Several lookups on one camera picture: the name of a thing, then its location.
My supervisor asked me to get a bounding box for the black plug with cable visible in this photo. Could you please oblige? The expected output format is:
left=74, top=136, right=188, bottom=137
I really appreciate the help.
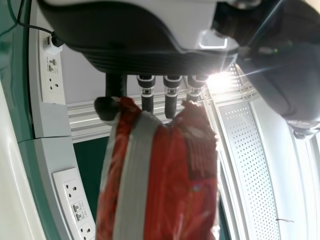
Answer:
left=7, top=0, right=66, bottom=49

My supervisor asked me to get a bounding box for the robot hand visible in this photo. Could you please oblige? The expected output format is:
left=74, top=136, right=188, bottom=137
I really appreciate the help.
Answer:
left=37, top=0, right=320, bottom=140

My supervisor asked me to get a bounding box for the white socket panel with adapter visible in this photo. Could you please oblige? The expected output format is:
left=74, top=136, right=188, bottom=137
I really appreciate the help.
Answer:
left=39, top=31, right=68, bottom=105

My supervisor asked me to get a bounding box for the ribbed aluminium rail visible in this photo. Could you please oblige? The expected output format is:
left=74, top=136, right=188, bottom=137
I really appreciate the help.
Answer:
left=66, top=96, right=210, bottom=140

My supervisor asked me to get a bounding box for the white plug adapter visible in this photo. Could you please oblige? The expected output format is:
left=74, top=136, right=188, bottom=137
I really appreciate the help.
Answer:
left=42, top=34, right=63, bottom=56

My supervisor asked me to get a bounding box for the red biscuit packet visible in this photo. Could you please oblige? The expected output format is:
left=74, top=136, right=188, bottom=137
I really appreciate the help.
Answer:
left=96, top=96, right=221, bottom=240

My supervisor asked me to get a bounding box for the perforated white cable duct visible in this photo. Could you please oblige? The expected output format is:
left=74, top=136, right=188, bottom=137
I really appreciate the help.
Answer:
left=214, top=62, right=282, bottom=240

